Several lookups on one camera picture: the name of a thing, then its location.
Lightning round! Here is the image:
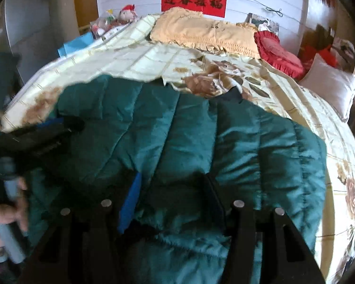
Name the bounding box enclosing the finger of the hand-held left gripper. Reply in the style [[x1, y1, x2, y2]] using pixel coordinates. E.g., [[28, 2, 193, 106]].
[[32, 117, 86, 151]]

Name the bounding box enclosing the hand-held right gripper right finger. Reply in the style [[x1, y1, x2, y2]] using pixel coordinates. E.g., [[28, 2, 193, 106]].
[[203, 173, 326, 284]]

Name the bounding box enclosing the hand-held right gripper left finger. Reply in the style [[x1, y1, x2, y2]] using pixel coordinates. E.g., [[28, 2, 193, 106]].
[[21, 173, 142, 284]]

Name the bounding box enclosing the green quilted jacket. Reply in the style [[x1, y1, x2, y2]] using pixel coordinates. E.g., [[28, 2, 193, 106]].
[[0, 74, 327, 284]]

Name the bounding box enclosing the person's left hand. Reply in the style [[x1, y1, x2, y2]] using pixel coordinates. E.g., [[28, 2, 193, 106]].
[[0, 177, 29, 233]]

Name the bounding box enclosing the blue box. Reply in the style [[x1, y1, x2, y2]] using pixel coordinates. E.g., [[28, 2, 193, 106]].
[[58, 34, 95, 58]]

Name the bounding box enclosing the grey cabinet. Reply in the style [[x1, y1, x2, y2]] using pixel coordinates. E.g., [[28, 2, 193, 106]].
[[3, 0, 80, 83]]

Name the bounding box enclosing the plush toy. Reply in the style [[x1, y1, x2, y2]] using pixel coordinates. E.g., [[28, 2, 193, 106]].
[[90, 16, 119, 36]]

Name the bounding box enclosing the cream floral bed sheet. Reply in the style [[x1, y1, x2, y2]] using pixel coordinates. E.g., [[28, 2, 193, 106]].
[[1, 13, 355, 284]]

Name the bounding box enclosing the wooden door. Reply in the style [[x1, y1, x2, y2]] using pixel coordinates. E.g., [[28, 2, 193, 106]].
[[72, 0, 99, 28]]

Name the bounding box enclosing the red hat doll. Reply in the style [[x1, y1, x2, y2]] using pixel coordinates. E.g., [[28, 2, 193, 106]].
[[117, 4, 138, 26]]

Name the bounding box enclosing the red frilled pillow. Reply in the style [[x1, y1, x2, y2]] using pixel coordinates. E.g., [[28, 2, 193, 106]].
[[253, 30, 306, 79]]

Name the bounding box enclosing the white satin pillow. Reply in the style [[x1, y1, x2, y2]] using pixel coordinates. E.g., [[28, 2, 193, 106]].
[[297, 53, 355, 122]]

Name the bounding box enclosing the yellow frilled pillow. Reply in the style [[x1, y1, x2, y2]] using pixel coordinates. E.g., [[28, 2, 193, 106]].
[[149, 7, 261, 60]]

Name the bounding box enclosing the red cloth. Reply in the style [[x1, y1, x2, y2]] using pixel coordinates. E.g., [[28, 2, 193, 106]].
[[300, 43, 339, 68]]

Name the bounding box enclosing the framed photo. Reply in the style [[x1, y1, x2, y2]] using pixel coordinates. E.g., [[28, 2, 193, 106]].
[[247, 13, 280, 33]]

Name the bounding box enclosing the red wall banner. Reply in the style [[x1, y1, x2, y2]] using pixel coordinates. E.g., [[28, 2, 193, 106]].
[[161, 0, 228, 18]]

